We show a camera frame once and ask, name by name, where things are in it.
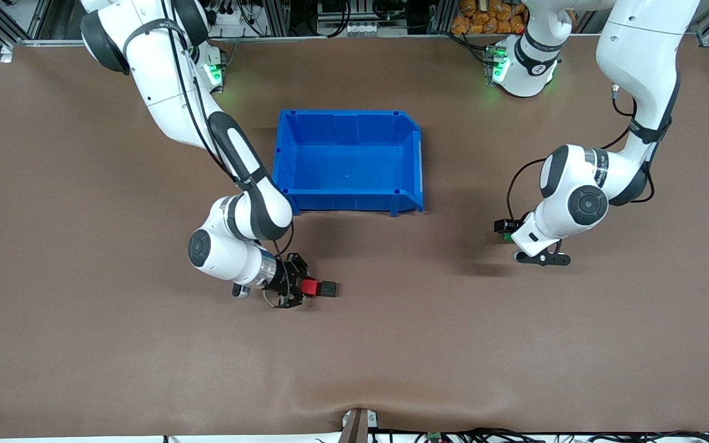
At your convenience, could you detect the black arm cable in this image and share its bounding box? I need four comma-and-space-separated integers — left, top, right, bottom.
158, 0, 297, 307
506, 85, 657, 223

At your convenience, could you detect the orange bag pile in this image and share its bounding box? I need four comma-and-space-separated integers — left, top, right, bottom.
451, 0, 528, 36

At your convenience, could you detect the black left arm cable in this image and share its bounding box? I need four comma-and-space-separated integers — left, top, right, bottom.
506, 85, 657, 223

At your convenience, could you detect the blue plastic bin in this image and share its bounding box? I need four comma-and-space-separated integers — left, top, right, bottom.
271, 110, 425, 218

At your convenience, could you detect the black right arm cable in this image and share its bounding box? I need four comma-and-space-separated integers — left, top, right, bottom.
158, 0, 297, 307

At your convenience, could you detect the brown table edge bracket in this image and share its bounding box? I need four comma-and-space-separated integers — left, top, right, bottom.
341, 408, 380, 443

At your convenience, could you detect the white power strip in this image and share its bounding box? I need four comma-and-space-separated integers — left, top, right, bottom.
206, 0, 252, 30

